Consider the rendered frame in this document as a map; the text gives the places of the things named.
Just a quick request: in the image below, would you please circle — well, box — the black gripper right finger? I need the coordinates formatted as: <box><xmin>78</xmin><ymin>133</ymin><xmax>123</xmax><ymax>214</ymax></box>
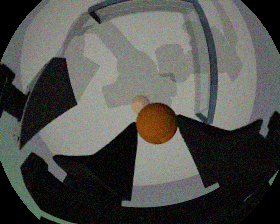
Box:
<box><xmin>177</xmin><ymin>113</ymin><xmax>262</xmax><ymax>188</ymax></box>

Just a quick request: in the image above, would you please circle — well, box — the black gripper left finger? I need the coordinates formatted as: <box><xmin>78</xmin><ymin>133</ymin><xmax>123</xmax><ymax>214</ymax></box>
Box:
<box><xmin>52</xmin><ymin>121</ymin><xmax>137</xmax><ymax>201</ymax></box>

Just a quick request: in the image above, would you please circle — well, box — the translucent orange ball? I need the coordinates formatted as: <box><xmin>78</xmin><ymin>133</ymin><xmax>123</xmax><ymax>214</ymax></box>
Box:
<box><xmin>131</xmin><ymin>95</ymin><xmax>151</xmax><ymax>115</ymax></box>

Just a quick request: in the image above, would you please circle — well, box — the orange-brown ball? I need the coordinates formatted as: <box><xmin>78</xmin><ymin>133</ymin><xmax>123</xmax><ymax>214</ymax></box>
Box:
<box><xmin>136</xmin><ymin>103</ymin><xmax>179</xmax><ymax>144</ymax></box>

